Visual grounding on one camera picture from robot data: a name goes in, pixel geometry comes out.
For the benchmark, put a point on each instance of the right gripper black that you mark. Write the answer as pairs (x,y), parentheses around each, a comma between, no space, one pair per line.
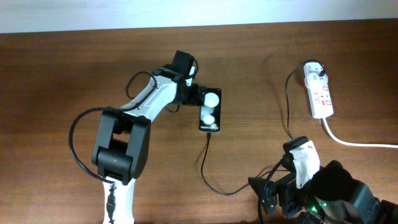
(285,190)

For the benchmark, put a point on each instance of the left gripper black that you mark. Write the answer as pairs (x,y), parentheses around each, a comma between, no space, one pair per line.
(194,97)

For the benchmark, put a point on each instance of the black Galaxy flip phone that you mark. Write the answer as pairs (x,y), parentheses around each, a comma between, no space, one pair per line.
(210,111)

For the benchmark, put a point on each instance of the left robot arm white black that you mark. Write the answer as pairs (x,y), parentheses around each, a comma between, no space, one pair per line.
(122,142)

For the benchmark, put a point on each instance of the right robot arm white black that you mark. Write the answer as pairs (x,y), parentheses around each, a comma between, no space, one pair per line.
(332,195)

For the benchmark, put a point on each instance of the white USB charger plug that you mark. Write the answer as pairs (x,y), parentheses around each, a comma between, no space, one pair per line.
(315,75)

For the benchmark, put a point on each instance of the white power strip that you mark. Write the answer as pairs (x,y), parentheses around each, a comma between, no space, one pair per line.
(320,101)

